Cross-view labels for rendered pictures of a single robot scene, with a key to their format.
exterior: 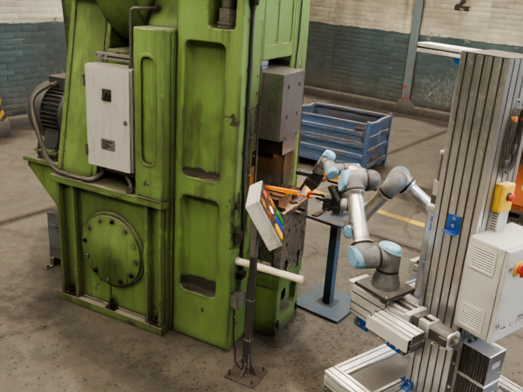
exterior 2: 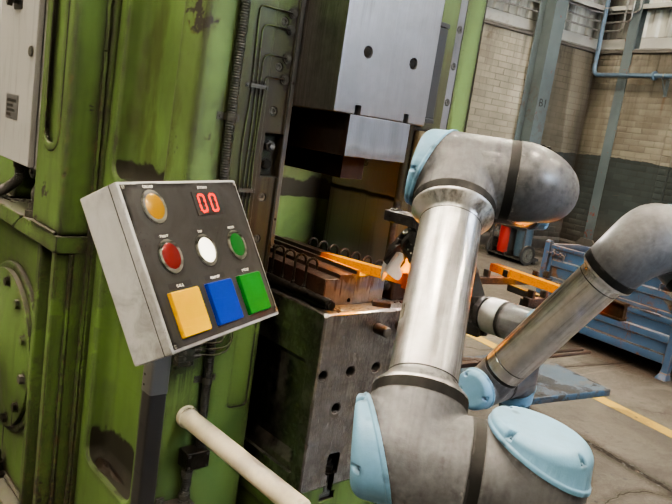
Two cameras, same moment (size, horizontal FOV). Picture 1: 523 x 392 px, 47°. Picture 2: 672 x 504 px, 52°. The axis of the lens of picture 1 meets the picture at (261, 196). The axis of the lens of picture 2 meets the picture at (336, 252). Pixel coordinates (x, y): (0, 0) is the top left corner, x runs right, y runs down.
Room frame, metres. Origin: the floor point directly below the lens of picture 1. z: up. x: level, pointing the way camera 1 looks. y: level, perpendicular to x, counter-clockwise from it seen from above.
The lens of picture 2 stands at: (2.03, -0.70, 1.33)
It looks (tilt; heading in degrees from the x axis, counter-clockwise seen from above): 10 degrees down; 21
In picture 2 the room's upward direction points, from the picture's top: 9 degrees clockwise
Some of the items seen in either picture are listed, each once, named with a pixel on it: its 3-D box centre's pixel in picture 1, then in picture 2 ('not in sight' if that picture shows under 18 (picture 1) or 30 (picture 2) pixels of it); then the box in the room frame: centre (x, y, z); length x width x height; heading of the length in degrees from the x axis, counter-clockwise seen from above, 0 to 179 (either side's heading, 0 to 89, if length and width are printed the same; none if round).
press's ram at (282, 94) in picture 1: (265, 99); (348, 34); (3.73, 0.01, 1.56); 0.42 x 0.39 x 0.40; 63
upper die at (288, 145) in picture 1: (259, 138); (322, 130); (3.69, 0.03, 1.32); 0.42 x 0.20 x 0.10; 63
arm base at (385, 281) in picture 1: (386, 275); not in sight; (2.79, -0.67, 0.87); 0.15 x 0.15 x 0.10
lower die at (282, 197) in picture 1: (256, 192); (302, 266); (3.69, 0.03, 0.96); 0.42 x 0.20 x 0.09; 63
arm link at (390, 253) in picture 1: (387, 255); (526, 478); (2.79, -0.67, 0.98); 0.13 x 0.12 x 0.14; 102
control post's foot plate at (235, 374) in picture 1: (246, 368); not in sight; (3.06, 0.02, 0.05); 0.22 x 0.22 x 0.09; 63
